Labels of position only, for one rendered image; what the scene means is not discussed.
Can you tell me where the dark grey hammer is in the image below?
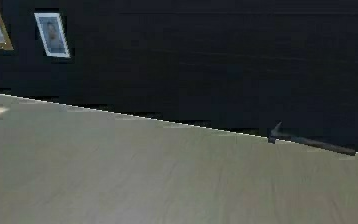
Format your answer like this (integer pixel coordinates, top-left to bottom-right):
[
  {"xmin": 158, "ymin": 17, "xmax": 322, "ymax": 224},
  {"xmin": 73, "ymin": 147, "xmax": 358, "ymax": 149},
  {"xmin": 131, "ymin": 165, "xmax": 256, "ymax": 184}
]
[{"xmin": 267, "ymin": 121, "xmax": 357, "ymax": 157}]

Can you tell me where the white framed wall picture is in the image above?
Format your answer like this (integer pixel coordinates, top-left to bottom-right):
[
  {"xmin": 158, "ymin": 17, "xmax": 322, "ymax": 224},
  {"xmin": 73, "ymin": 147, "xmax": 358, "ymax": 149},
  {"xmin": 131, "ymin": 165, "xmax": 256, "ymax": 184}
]
[{"xmin": 33, "ymin": 12, "xmax": 71, "ymax": 59}]

